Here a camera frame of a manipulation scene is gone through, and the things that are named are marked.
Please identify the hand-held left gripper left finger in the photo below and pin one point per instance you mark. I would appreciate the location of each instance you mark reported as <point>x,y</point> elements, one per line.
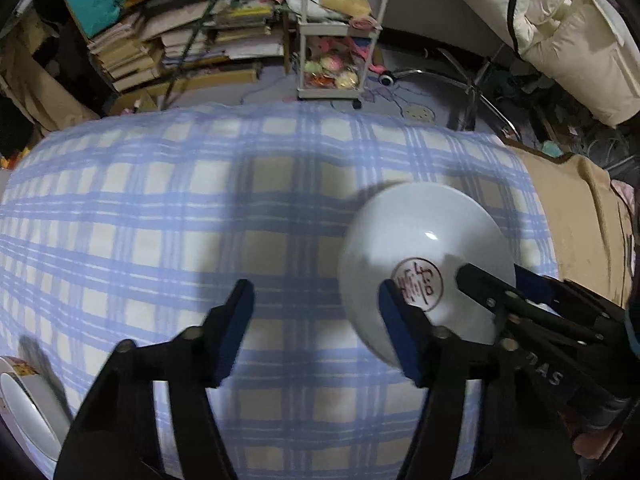
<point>235,330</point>

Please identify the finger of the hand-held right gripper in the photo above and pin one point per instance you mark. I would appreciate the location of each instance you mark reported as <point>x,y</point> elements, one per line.
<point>482,282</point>
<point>535,285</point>

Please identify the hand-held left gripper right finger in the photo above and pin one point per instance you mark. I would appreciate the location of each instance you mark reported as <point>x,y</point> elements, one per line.
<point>400,335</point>

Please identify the small red patterned bowl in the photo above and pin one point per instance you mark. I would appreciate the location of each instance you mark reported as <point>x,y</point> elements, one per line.
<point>425,230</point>

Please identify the person's right hand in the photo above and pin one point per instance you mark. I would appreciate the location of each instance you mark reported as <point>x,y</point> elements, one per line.
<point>595,445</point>

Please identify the tan blanket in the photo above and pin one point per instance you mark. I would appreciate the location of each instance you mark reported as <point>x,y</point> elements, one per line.
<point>575,220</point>

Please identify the blue checkered tablecloth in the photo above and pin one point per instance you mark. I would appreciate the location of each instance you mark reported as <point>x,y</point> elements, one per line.
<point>200,210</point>

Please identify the chrome chair base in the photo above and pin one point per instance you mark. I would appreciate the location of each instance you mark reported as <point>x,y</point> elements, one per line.
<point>450,80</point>

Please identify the white rolling cart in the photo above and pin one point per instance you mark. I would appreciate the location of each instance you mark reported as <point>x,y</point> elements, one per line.
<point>325,92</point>

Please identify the white puffer jacket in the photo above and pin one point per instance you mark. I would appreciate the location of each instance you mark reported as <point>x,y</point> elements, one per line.
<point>565,35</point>

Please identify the long flat cardboard box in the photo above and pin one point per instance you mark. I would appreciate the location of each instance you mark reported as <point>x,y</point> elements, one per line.
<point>210,77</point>

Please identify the bag of colourful toys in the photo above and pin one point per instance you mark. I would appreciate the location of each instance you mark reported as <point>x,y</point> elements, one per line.
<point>330,67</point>

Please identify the green pole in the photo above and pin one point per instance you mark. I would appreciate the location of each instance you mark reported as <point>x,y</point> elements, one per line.
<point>200,30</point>

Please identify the brown cardboard sheets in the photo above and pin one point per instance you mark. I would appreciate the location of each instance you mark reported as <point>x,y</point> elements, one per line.
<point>45,95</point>

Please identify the stack of papers and books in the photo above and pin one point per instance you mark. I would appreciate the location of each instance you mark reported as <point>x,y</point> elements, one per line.
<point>240,25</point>

